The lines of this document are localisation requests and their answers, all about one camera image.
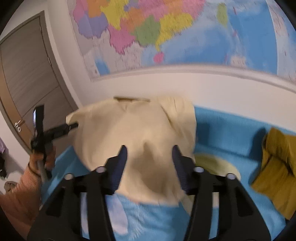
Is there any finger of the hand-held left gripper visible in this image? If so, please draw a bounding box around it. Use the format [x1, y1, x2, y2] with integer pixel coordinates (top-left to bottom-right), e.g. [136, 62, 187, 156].
[45, 123, 79, 140]

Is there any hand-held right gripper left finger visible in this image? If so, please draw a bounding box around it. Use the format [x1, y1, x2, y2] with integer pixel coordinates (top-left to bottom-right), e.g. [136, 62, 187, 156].
[27, 145, 128, 241]

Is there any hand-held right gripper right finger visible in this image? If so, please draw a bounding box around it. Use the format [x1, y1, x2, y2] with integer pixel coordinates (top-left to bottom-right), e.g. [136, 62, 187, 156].
[172, 145, 271, 241]

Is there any cream garment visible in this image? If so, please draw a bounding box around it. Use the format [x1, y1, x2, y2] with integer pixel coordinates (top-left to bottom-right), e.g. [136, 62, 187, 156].
[66, 96, 197, 207]

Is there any person's left forearm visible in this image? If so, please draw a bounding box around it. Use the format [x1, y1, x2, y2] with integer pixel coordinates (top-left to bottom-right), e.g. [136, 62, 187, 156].
[0, 163, 47, 240]

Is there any person's left hand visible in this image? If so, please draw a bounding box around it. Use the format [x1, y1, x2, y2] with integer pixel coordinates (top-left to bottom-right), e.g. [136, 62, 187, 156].
[29, 147, 56, 177]

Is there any purple cloth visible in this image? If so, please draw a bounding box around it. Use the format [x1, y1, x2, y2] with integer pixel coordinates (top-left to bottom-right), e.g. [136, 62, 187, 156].
[0, 136, 9, 156]

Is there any blue floral blanket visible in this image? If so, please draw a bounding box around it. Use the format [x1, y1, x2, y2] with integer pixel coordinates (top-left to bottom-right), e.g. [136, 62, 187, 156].
[40, 105, 296, 241]

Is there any grey wooden door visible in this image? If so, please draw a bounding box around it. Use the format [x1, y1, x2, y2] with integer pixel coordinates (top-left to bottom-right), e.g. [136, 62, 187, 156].
[0, 10, 80, 161]

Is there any black floor object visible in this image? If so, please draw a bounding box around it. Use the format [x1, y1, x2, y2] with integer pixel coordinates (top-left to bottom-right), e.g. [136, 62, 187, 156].
[0, 153, 7, 180]

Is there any beige slipper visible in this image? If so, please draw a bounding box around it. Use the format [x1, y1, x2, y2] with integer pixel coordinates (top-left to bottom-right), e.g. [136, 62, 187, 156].
[4, 181, 18, 193]

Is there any olive brown garment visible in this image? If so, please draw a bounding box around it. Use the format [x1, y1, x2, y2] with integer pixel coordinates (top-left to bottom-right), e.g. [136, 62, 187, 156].
[251, 127, 296, 220]

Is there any silver door handle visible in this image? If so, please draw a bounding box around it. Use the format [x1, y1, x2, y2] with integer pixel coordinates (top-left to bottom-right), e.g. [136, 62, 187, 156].
[14, 119, 26, 133]

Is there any colourful wall map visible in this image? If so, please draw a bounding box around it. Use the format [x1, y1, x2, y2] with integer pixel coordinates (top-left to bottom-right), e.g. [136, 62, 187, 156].
[67, 0, 296, 83]

